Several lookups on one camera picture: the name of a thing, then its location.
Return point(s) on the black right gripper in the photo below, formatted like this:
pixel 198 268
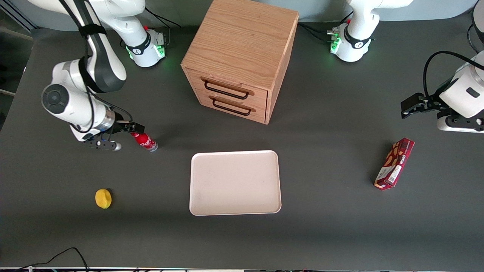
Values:
pixel 120 127

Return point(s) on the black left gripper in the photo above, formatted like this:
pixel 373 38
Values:
pixel 429 103

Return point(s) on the red coke bottle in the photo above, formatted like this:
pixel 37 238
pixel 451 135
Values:
pixel 147 142

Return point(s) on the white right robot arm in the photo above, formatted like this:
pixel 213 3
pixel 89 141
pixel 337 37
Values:
pixel 75 102

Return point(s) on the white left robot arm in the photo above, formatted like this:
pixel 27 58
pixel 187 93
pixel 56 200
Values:
pixel 359 26

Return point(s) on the beige plastic tray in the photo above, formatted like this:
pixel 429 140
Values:
pixel 234 183

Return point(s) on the red snack box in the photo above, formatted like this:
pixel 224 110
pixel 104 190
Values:
pixel 395 164

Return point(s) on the yellow lemon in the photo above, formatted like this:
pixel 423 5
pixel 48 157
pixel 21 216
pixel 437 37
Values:
pixel 103 198

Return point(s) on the wooden drawer cabinet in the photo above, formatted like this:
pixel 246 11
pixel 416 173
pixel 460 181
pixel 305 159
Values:
pixel 242 37

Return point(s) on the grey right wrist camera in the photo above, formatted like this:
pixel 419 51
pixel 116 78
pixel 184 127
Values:
pixel 107 145

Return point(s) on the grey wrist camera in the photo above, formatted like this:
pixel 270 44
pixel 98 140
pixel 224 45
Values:
pixel 107 145
pixel 455 127

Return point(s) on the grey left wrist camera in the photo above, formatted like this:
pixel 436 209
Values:
pixel 455 127

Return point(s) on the grey metal frame rail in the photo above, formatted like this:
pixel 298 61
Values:
pixel 17 17

